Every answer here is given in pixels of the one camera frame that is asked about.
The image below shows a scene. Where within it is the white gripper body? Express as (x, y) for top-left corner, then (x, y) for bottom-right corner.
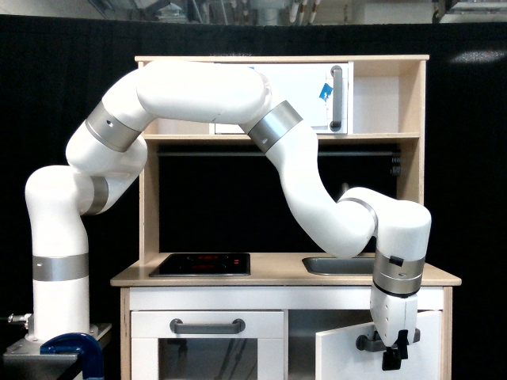
(370, 285), (417, 347)

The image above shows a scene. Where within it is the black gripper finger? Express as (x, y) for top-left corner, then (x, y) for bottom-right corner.
(382, 329), (409, 371)

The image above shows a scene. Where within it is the grey cabinet door handle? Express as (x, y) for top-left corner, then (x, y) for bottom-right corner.
(356, 329), (421, 352)

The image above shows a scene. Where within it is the white cabinet door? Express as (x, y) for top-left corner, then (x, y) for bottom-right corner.
(315, 311), (442, 379)

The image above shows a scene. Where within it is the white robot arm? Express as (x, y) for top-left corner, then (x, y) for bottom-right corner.
(25, 60), (431, 379)

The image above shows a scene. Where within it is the white microwave door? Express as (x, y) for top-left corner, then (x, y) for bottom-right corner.
(214, 62), (350, 135)

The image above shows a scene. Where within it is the white oven door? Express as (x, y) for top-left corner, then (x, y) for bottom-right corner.
(131, 311), (288, 379)

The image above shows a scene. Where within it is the grey toy sink basin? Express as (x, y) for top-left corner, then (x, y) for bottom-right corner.
(302, 257), (375, 276)

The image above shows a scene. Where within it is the grey toy faucet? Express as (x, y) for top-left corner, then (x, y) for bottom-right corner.
(341, 183), (350, 196)

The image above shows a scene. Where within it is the black toy stovetop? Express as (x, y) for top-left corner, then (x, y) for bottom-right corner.
(150, 253), (250, 277)

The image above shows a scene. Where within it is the blue tape right piece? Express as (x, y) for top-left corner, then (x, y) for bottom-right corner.
(319, 83), (334, 101)

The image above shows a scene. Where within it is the blue c-clamp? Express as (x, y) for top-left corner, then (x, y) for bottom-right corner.
(40, 332), (105, 380)

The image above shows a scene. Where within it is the grey oven door handle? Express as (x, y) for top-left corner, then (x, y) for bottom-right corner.
(170, 318), (246, 335)

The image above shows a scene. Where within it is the wooden play kitchen frame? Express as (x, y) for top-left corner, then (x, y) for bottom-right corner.
(109, 55), (463, 380)

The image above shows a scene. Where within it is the grey microwave door handle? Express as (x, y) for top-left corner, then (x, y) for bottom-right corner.
(330, 66), (344, 132)

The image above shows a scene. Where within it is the grey hanging rail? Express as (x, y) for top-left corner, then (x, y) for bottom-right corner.
(157, 150), (401, 158)

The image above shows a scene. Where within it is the silver cable connector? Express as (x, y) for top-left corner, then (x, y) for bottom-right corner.
(7, 313), (32, 329)

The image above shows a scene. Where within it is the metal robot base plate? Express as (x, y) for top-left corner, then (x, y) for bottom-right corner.
(3, 323), (112, 362)

